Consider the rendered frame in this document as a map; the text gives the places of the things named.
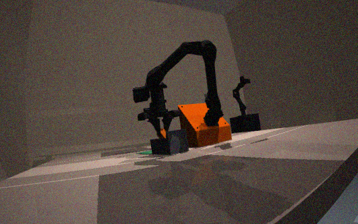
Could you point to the orange l-shaped part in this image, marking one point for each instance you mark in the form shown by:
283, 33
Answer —
162, 133

